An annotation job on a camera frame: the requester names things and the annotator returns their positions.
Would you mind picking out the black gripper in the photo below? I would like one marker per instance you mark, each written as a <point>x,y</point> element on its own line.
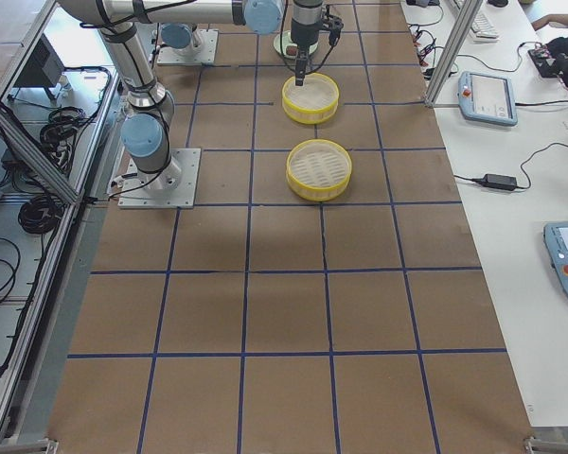
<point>304,29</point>

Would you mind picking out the brown bun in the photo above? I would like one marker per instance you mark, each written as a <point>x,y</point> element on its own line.
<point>291,48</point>

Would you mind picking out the yellow bamboo steamer basket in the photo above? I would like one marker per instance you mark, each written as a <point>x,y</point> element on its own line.
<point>318,170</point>

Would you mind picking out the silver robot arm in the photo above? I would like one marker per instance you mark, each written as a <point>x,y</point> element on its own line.
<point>146,134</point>
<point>180,36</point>

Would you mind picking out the yellow bamboo steamer base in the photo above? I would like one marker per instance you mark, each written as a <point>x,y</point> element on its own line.
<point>315,102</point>

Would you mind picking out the light green plate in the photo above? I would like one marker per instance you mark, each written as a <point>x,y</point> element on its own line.
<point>280,43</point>

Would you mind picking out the white keyboard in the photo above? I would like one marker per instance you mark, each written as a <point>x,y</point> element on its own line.
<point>482,30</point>

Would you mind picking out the black power adapter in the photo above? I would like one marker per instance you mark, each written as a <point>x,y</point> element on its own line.
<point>497,181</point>

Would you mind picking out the black electronics box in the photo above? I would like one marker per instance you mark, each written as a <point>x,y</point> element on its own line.
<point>43,68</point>

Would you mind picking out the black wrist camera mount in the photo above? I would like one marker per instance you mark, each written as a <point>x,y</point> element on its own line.
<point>333,25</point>

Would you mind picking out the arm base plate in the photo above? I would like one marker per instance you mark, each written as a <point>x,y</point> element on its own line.
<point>175,187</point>
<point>203,55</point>

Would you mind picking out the aluminium frame post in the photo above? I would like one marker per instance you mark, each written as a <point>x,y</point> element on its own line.
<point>457,36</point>

